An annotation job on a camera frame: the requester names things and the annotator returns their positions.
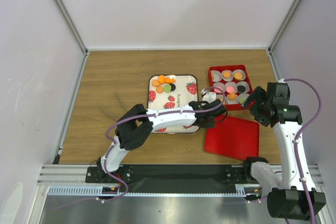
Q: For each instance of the white strawberry tray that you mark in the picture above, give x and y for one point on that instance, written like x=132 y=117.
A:
x=185 y=92

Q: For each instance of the red box lid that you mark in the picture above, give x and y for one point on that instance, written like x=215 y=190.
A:
x=233 y=137

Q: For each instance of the cable duct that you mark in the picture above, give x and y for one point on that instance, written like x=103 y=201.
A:
x=84 y=190
x=250 y=189

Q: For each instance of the right cable duct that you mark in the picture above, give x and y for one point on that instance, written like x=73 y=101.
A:
x=250 y=189

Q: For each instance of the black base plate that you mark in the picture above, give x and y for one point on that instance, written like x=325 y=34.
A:
x=183 y=179

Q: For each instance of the white paper cup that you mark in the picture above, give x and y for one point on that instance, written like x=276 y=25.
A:
x=232 y=102
x=233 y=84
x=243 y=95
x=216 y=76
x=220 y=84
x=244 y=84
x=232 y=76
x=242 y=72
x=221 y=96

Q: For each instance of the left cable duct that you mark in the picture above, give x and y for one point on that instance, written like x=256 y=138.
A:
x=84 y=190

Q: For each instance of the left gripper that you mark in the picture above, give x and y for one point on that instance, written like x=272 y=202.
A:
x=210 y=125

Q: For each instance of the green cookie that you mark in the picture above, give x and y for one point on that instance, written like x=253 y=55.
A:
x=242 y=100
x=167 y=88

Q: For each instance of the orange swirl cookie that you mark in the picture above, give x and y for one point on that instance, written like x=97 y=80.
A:
x=232 y=96

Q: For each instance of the red cookie box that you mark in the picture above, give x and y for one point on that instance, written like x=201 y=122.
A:
x=233 y=107

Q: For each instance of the plain orange round cookie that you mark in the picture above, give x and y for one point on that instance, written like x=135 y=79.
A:
x=159 y=89

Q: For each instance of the pink cookie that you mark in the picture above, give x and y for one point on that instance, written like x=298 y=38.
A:
x=218 y=90
x=230 y=89

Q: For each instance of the metal serving tongs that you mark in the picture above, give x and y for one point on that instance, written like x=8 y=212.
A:
x=116 y=110

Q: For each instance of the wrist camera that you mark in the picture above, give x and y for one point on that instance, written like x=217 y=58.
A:
x=278 y=92
x=208 y=96

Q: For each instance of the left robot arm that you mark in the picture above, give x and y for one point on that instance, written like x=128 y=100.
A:
x=132 y=130

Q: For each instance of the waffle cookie top left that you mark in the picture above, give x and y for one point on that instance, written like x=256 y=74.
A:
x=156 y=83

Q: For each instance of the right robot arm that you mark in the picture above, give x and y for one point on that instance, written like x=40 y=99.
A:
x=292 y=195

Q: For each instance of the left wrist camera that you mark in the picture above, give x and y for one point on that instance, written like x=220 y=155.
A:
x=208 y=96

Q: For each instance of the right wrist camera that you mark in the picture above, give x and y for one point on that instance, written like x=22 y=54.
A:
x=278 y=92

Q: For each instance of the orange flower cookie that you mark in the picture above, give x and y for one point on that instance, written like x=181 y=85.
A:
x=226 y=74

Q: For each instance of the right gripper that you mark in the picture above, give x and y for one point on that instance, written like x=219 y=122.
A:
x=260 y=94

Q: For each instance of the orange fish cookie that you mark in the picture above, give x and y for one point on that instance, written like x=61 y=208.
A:
x=169 y=80

